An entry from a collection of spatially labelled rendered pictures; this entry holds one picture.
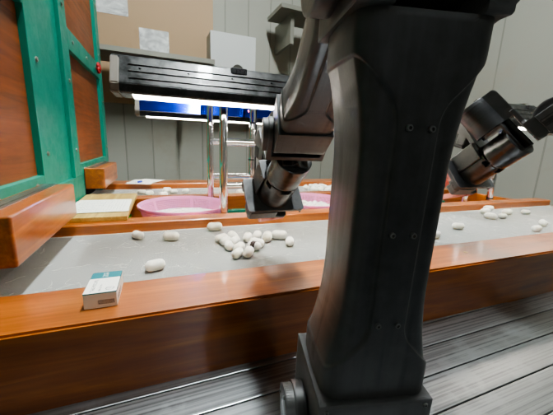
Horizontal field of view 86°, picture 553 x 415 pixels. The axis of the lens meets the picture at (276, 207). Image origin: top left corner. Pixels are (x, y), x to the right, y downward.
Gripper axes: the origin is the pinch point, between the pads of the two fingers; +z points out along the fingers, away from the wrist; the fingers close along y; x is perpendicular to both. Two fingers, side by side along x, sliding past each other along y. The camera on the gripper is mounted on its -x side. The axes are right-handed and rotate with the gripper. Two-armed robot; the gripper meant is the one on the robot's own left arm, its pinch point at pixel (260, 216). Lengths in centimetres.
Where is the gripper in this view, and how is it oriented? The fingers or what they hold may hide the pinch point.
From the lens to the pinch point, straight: 59.7
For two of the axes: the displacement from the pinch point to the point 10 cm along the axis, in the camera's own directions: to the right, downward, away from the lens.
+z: -2.9, 4.7, 8.3
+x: 2.0, 8.8, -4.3
